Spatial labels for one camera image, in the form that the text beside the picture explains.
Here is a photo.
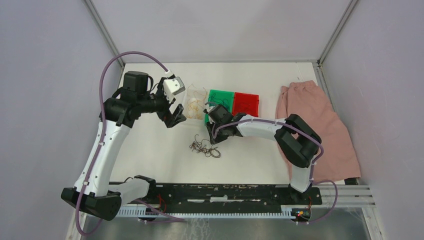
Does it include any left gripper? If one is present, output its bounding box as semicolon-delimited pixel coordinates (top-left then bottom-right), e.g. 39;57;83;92
138;77;187;127

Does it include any yellow cable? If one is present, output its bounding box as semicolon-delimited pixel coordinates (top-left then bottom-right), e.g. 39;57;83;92
185;84;210;119

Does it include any cable pile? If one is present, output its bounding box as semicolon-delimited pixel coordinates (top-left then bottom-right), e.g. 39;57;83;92
188;134;222;159

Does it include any dark thin cable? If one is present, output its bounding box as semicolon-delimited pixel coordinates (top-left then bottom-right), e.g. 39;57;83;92
208;92;234;110

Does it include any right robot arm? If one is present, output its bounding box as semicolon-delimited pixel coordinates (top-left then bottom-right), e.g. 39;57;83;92
204;104;324;204

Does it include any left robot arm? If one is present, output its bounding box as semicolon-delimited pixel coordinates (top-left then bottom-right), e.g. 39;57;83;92
61;71;186;221

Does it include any clear plastic bin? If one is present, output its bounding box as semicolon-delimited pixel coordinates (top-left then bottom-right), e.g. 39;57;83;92
182;84;209;121

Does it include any green plastic bin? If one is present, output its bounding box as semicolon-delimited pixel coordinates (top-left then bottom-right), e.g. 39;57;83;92
206;89;235;113

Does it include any red plastic bin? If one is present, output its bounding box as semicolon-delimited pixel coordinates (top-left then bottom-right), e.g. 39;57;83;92
232;92;260;117

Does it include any pink cloth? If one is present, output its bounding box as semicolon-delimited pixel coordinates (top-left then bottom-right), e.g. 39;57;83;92
275;80;361;182

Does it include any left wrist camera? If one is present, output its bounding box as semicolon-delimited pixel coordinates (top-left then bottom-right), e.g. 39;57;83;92
163;77;186;102

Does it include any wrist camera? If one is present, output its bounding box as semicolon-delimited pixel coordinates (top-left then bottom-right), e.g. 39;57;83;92
163;77;186;102
204;101;218;112

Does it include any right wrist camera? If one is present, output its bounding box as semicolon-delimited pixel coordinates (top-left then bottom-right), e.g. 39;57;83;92
204;101;218;112

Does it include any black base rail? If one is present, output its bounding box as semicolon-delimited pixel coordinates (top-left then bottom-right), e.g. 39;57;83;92
141;183;323;214

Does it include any white cable duct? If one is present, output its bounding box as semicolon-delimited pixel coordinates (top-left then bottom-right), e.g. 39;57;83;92
116;204;295;220

